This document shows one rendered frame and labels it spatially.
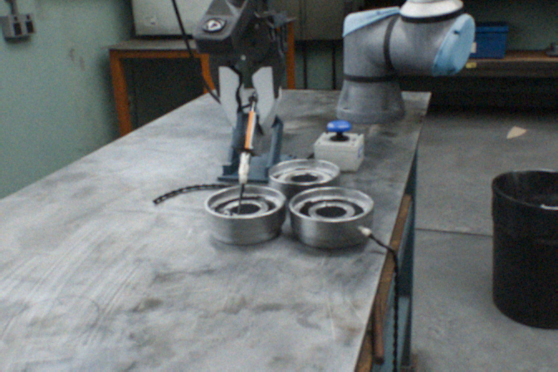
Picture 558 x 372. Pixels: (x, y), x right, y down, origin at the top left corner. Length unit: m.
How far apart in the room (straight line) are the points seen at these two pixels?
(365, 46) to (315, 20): 3.40
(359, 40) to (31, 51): 1.84
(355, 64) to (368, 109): 0.10
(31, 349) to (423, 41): 0.85
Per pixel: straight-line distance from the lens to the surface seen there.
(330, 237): 0.67
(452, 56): 1.12
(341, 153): 0.92
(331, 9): 4.55
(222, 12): 0.66
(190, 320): 0.58
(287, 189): 0.78
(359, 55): 1.20
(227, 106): 0.73
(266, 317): 0.57
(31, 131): 2.74
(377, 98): 1.21
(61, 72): 2.90
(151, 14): 3.16
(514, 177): 2.09
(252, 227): 0.69
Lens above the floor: 1.12
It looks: 18 degrees down
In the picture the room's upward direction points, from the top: 3 degrees counter-clockwise
